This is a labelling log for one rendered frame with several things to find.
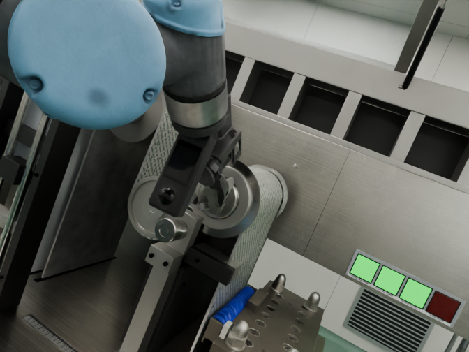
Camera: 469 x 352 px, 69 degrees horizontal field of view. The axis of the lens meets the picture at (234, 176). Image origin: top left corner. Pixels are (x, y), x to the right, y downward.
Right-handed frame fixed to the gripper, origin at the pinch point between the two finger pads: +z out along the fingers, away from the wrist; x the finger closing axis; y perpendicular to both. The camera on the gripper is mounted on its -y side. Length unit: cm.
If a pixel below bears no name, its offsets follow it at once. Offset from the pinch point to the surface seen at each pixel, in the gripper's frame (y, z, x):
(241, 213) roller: 3.3, 1.8, -5.8
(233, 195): 4.4, -0.5, -3.5
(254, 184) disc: 8.0, -0.9, -5.6
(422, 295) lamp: 20, 30, -44
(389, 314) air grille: 114, 255, -89
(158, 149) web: 8.3, 2.8, 16.9
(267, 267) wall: 103, 266, 22
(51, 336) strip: -28.6, 17.2, 15.7
